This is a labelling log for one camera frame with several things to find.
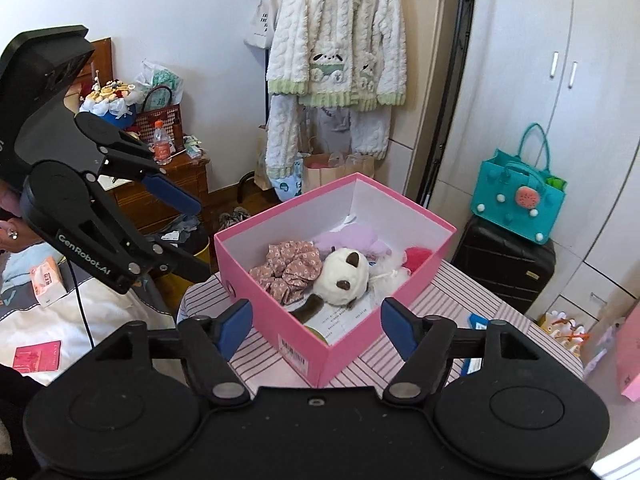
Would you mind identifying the blue snack packet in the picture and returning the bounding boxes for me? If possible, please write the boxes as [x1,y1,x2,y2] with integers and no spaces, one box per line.
[460,314,488,376]

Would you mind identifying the red strawberry plush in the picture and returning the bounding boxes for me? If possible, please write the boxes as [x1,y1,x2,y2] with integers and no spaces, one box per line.
[401,247,432,274]

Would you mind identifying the white brown plush toy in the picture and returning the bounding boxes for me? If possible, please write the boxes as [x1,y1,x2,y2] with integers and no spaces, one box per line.
[291,248,369,324]

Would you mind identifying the pink floral scrunchie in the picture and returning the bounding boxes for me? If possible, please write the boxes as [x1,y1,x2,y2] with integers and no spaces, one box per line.
[250,240,322,306]

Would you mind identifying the purple plush toy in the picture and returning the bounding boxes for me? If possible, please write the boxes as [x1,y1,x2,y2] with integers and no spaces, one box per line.
[312,223,392,260]

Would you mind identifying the person's hand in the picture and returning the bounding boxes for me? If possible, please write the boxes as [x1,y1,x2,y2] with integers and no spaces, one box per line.
[0,182,42,254]

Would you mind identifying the red woven basket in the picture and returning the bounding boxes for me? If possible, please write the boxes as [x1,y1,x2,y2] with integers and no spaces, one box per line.
[134,84,183,151]

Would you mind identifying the plastic water bottle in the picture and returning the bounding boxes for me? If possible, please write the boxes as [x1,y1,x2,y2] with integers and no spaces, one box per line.
[152,120,172,166]

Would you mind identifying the flower bouquet blue wrap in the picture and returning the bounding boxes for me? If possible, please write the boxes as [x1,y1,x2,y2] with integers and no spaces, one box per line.
[79,76,143,130]

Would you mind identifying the striped pink tablecloth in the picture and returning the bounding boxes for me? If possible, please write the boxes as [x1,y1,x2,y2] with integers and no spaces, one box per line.
[178,262,582,392]

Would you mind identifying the wooden nightstand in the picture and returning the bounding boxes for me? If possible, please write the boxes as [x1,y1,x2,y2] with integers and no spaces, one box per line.
[74,37,212,236]

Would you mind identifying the paper sheets in box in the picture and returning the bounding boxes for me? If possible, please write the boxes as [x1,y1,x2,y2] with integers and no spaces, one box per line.
[304,292,375,346]

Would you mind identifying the black suitcase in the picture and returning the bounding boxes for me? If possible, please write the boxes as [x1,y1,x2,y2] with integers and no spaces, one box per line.
[451,216,556,314]

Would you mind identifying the pink cardboard box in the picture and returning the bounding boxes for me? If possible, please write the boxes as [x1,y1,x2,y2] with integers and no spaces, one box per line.
[215,174,456,387]

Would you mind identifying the white fleece trousers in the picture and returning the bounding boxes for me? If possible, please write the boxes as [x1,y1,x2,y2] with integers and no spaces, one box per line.
[265,94,392,178]

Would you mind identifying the teal felt handbag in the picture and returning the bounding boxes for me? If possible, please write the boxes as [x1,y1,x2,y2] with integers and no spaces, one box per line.
[470,122,567,245]

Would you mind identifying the brown paper bag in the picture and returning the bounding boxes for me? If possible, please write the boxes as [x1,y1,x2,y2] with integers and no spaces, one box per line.
[302,152,375,193]

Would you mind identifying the pink paper bag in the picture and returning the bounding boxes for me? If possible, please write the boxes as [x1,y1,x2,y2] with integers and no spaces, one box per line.
[615,304,640,402]

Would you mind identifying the white green fleece jacket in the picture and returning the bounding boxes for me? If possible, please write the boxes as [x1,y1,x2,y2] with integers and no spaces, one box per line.
[266,0,408,112]

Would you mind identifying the white wardrobe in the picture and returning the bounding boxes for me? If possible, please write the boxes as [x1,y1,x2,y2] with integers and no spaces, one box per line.
[427,0,639,327]

